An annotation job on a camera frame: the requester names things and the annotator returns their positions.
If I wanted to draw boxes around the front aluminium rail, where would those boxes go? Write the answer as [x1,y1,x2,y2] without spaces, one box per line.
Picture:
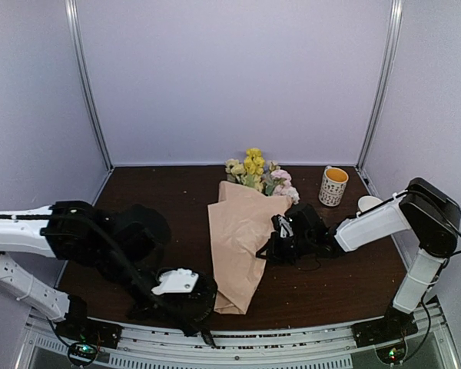
[13,301,460,369]

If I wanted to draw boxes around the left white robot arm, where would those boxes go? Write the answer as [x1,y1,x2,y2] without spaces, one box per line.
[0,201,217,341]

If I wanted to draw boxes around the pink fake flower stem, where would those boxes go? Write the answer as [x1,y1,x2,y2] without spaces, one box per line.
[262,161,300,204]

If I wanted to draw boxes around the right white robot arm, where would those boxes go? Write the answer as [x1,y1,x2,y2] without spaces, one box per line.
[255,178,461,340]

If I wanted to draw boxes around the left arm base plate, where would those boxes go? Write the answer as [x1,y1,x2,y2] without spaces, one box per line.
[55,319,122,349]

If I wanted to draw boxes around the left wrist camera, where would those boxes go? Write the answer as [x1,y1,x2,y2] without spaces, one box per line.
[151,268,199,296]

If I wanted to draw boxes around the patterned mug with yellow inside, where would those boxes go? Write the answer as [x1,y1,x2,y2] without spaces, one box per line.
[318,166,349,208]

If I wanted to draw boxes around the bright yellow fake flower stem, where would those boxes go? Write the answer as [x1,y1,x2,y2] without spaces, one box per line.
[244,148,265,192]

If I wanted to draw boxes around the right aluminium frame post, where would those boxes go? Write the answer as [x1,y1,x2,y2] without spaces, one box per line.
[356,0,404,173]

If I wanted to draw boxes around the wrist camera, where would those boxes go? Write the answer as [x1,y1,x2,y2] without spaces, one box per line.
[272,214,294,238]
[151,268,199,296]

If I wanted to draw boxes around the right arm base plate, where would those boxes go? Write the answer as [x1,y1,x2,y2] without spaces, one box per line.
[351,319,418,347]

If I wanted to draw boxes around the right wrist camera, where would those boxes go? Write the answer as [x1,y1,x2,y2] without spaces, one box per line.
[272,214,294,238]

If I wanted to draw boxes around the left aluminium frame post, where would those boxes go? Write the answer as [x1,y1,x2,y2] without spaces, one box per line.
[65,0,114,171]

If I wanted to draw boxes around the aluminium frame post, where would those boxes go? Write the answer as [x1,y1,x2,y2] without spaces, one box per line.
[356,0,404,173]
[65,0,114,171]

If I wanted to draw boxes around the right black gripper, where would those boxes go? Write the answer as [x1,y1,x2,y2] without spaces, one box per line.
[257,231,313,266]

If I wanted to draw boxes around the small white patterned bowl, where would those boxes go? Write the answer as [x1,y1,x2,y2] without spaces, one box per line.
[357,195,383,212]

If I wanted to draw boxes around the pink and green wrapping paper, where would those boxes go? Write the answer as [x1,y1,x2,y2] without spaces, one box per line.
[207,181,292,315]

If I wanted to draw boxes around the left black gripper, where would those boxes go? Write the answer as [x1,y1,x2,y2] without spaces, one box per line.
[101,244,191,331]

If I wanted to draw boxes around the pale yellow fake flower stem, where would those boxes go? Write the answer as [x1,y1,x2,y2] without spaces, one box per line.
[224,158,246,184]

